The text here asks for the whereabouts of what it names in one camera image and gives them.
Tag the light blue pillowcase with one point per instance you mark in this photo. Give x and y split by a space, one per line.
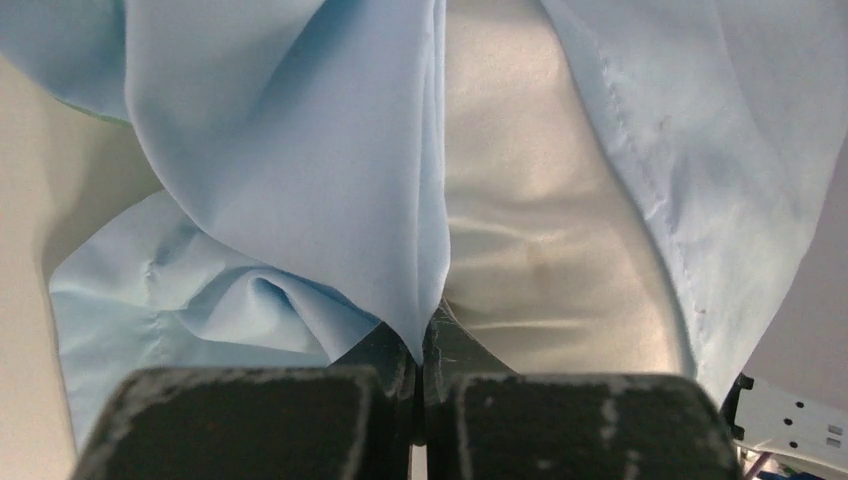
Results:
301 150

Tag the white pillow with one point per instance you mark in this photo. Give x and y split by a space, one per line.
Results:
552 269

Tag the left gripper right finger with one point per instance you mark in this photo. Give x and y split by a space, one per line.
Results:
482 420

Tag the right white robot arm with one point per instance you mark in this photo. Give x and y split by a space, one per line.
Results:
795 430

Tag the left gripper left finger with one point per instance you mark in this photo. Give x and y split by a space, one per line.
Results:
350 420

